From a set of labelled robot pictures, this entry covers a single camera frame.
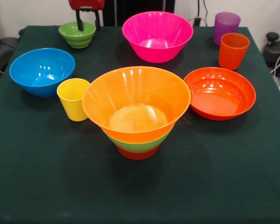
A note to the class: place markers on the blue bowl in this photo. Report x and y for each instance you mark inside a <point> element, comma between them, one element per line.
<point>42,70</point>

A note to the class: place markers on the yellow cup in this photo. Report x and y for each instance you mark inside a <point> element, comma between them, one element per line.
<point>70,100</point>

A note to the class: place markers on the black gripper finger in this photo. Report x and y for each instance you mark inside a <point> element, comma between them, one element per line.
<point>97,19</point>
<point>79,21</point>

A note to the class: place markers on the black rounded base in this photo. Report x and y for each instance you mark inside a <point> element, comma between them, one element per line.
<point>270,53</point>

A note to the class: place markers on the small green ribbed bowl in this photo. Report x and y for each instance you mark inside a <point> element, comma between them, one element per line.
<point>77,38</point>

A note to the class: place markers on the large pink bowl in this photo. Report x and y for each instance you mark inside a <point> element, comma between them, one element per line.
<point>157,30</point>

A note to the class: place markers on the large green bowl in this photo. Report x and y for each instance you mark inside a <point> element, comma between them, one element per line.
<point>135,145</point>

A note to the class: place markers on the purple cup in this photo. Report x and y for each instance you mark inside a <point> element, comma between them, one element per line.
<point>226,25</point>

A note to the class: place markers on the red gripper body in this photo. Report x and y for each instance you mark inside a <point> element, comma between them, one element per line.
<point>86,4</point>

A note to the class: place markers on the small orange bowl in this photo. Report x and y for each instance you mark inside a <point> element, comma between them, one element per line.
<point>136,155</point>

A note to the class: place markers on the black clamp knob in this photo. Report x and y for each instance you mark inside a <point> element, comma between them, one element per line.
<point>272,36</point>

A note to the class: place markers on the small black knob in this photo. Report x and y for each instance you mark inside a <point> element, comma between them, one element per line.
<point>21,32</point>

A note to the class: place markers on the large yellow-orange bowl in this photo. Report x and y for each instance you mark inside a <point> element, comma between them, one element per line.
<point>135,98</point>

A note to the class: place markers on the dark green tablecloth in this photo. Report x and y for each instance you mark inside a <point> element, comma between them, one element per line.
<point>130,186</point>

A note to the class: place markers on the black power adapter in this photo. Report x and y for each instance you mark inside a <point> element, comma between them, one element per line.
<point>197,21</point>

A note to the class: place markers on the wide shallow orange bowl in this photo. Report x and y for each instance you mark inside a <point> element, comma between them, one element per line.
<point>214,98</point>

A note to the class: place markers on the orange cup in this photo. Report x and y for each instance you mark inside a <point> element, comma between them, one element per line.
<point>233,53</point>

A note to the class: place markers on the dark grey chair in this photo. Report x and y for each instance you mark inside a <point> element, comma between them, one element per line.
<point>2,53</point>

